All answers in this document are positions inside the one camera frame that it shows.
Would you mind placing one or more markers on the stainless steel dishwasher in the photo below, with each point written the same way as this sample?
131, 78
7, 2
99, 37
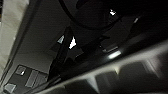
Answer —
40, 20

